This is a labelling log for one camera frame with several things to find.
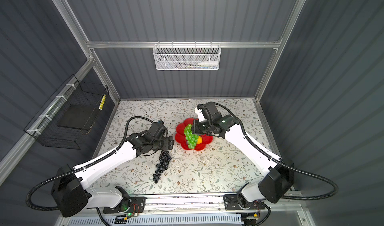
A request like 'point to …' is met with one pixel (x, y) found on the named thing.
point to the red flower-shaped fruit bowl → (180, 138)
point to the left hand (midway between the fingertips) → (168, 142)
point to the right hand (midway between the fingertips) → (192, 129)
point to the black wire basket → (43, 128)
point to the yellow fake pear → (199, 140)
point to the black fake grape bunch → (164, 159)
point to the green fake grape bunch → (191, 139)
